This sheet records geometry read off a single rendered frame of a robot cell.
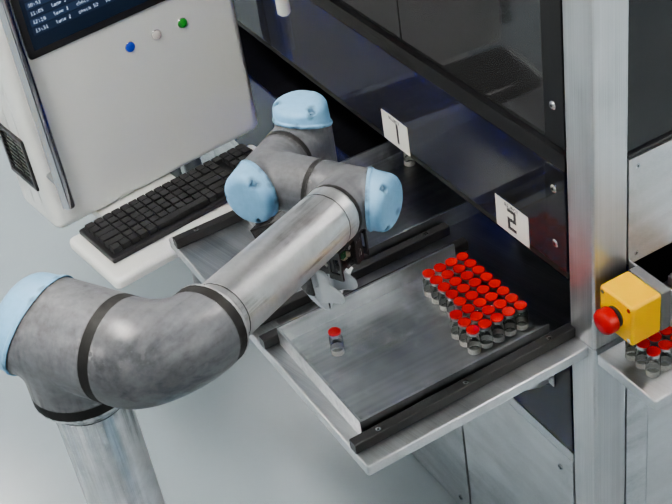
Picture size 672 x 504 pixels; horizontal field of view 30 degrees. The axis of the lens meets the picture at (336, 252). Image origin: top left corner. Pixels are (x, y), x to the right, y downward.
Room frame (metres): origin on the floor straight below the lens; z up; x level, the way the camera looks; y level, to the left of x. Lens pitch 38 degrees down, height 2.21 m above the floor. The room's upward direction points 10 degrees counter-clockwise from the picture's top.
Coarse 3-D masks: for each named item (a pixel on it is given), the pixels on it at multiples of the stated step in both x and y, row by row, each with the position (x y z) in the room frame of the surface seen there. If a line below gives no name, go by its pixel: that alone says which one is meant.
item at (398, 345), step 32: (448, 256) 1.65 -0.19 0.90; (384, 288) 1.60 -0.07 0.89; (416, 288) 1.60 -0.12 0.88; (320, 320) 1.55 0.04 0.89; (352, 320) 1.55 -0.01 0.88; (384, 320) 1.53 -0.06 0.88; (416, 320) 1.52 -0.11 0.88; (448, 320) 1.51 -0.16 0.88; (288, 352) 1.49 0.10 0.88; (320, 352) 1.48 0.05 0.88; (352, 352) 1.47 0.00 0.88; (384, 352) 1.46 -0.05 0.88; (416, 352) 1.45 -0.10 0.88; (448, 352) 1.43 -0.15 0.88; (320, 384) 1.40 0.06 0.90; (352, 384) 1.40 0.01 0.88; (384, 384) 1.39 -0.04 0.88; (416, 384) 1.38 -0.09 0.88; (448, 384) 1.35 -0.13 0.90; (352, 416) 1.30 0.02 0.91; (384, 416) 1.30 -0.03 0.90
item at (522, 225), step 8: (496, 200) 1.59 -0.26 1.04; (504, 200) 1.57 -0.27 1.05; (496, 208) 1.59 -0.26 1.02; (504, 208) 1.57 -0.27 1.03; (512, 208) 1.55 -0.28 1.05; (496, 216) 1.60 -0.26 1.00; (504, 216) 1.58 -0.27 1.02; (512, 216) 1.56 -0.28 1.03; (520, 216) 1.54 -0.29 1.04; (504, 224) 1.58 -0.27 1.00; (512, 224) 1.56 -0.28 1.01; (520, 224) 1.54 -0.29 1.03; (528, 224) 1.52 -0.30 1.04; (512, 232) 1.56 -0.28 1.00; (520, 232) 1.54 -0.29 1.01; (528, 232) 1.52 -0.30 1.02; (520, 240) 1.54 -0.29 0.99; (528, 240) 1.52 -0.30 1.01
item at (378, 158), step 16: (384, 144) 2.00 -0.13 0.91; (352, 160) 1.97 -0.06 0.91; (368, 160) 1.98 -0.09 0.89; (384, 160) 1.99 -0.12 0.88; (400, 160) 1.98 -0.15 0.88; (400, 176) 1.93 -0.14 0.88; (416, 176) 1.92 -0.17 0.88; (432, 176) 1.91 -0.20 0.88; (416, 192) 1.87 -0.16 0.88; (432, 192) 1.86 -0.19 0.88; (448, 192) 1.85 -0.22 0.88; (416, 208) 1.82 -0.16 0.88; (432, 208) 1.81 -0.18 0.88; (448, 208) 1.81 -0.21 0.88; (464, 208) 1.77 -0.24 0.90; (400, 224) 1.78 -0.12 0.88; (416, 224) 1.73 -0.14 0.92; (432, 224) 1.74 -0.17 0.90; (448, 224) 1.75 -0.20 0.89; (368, 240) 1.75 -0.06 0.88; (384, 240) 1.70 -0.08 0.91; (400, 240) 1.71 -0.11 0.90; (368, 256) 1.69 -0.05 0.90
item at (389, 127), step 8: (384, 112) 1.89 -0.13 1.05; (384, 120) 1.90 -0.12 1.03; (392, 120) 1.87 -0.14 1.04; (384, 128) 1.90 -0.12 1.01; (392, 128) 1.87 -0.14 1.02; (400, 128) 1.85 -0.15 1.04; (384, 136) 1.91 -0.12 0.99; (392, 136) 1.88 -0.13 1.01; (400, 136) 1.85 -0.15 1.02; (400, 144) 1.85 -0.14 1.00; (408, 144) 1.83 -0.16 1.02; (408, 152) 1.83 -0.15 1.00
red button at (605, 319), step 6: (606, 306) 1.33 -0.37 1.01; (600, 312) 1.32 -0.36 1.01; (606, 312) 1.32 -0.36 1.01; (612, 312) 1.32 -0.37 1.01; (594, 318) 1.33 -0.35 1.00; (600, 318) 1.32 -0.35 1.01; (606, 318) 1.31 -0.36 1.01; (612, 318) 1.31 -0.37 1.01; (600, 324) 1.31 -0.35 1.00; (606, 324) 1.31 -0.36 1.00; (612, 324) 1.30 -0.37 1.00; (618, 324) 1.31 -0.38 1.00; (600, 330) 1.31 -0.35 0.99; (606, 330) 1.30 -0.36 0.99; (612, 330) 1.30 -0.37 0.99
